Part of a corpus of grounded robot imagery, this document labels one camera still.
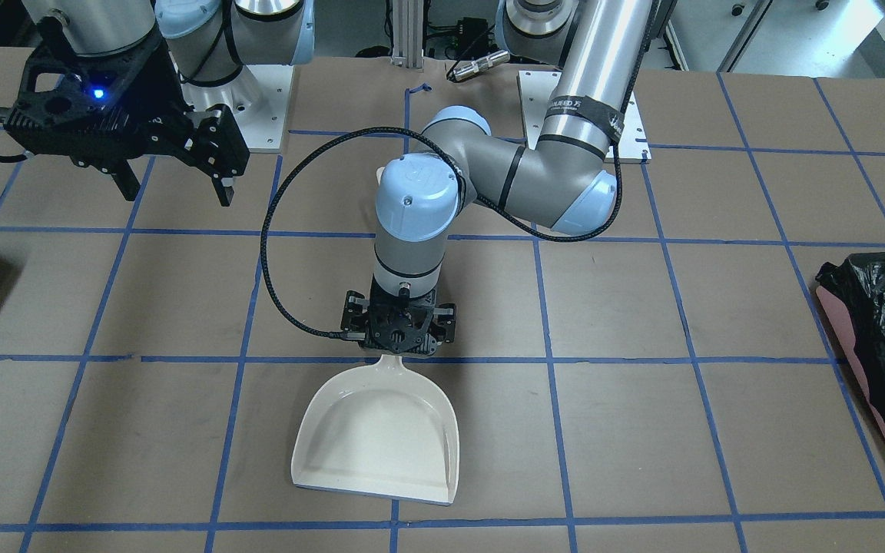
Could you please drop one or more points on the silver metal connector cylinder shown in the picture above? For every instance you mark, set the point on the silver metal connector cylinder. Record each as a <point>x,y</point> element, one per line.
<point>474,68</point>

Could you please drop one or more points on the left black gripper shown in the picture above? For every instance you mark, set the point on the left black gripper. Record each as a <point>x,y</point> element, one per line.
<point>445,322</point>

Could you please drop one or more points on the black power adapter box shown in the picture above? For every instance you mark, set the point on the black power adapter box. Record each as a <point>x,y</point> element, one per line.
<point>472,38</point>

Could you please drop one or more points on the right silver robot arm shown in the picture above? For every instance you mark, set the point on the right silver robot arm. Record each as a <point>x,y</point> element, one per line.
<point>209,41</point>

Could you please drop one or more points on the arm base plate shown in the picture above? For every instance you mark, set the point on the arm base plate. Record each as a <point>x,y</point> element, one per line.
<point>273,107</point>
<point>535,89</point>

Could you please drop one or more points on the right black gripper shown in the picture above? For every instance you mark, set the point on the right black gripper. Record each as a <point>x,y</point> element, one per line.
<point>168,98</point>

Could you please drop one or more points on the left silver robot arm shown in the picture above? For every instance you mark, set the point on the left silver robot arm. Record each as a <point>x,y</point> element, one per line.
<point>559,183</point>

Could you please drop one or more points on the aluminium frame post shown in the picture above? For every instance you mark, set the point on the aluminium frame post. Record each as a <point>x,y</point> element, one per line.
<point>407,34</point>

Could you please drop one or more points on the white plastic dustpan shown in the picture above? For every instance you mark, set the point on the white plastic dustpan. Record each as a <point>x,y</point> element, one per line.
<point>380,430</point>

